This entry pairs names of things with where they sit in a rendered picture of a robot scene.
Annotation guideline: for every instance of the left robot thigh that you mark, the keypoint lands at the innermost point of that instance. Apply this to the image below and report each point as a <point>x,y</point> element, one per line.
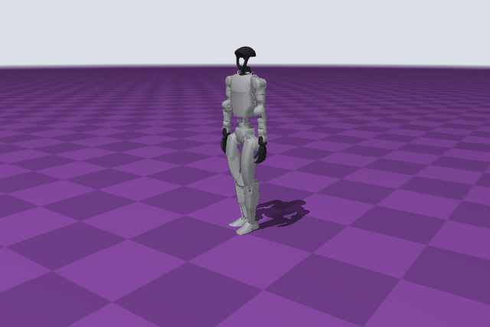
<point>248,166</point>

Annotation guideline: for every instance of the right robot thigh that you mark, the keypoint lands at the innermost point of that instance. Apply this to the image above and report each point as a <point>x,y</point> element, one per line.
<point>233,158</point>

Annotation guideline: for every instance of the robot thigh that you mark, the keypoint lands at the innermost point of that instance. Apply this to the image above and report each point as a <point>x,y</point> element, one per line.
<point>248,166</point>
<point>233,158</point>

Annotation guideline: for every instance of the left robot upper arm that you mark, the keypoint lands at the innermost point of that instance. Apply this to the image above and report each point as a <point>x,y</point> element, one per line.
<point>259,85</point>

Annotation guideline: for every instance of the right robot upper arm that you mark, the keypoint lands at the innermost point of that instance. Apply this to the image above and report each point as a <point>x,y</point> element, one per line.
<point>227,103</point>

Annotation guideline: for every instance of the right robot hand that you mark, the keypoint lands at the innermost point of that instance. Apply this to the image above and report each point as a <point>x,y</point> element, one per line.
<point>224,139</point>

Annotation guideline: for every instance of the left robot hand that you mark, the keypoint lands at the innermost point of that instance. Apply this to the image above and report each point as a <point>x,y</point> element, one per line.
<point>261,152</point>

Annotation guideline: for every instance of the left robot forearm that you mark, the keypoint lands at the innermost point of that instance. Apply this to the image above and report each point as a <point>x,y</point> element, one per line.
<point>262,128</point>

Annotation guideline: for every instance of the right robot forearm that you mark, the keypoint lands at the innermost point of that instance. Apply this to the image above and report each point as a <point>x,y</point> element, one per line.
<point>227,120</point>

